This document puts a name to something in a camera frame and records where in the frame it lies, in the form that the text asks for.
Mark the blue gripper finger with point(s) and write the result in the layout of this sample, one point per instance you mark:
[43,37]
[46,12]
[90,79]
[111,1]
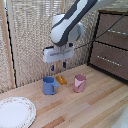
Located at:
[64,64]
[52,68]

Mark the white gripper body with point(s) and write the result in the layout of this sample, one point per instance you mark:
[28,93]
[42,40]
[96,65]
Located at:
[58,54]

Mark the bright blue vase mug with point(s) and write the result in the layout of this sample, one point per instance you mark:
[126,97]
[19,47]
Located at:
[49,86]

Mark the white black Franka robot arm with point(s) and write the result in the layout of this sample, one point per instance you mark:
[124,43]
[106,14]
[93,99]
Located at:
[66,23]

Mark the small orange yellow block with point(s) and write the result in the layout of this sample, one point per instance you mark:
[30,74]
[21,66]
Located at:
[61,79]

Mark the pink mug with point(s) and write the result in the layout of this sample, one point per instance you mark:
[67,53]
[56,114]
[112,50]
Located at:
[79,83]

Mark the bamboo blind screen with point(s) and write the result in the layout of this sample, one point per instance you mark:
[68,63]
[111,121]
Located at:
[31,40]

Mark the dark brown drawer cabinet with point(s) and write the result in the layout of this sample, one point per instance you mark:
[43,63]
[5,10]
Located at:
[111,46]

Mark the white plate with floral rim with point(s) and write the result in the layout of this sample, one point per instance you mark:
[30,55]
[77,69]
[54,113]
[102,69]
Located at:
[15,112]

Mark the wooden post with black pole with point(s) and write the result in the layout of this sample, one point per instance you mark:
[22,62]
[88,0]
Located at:
[9,50]

